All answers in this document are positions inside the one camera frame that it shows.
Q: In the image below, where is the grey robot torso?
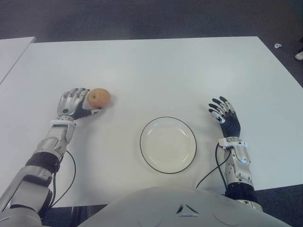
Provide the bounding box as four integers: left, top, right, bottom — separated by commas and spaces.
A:
80, 186, 297, 227

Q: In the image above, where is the white plate with black rim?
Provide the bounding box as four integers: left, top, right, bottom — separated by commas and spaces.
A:
139, 116, 198, 175

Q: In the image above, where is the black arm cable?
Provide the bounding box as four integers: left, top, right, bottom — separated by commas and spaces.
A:
50, 149, 77, 207
194, 142, 232, 190

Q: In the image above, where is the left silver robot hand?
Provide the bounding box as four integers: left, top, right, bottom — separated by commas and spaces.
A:
56, 87, 103, 121

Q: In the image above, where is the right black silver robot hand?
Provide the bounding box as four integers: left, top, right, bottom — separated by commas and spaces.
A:
208, 96, 242, 138

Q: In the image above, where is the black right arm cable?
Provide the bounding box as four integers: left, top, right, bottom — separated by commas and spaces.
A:
194, 142, 232, 190

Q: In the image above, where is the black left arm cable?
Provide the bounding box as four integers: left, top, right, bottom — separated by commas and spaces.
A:
50, 149, 77, 207

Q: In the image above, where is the brown egg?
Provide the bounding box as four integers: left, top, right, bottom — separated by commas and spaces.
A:
87, 87, 112, 109

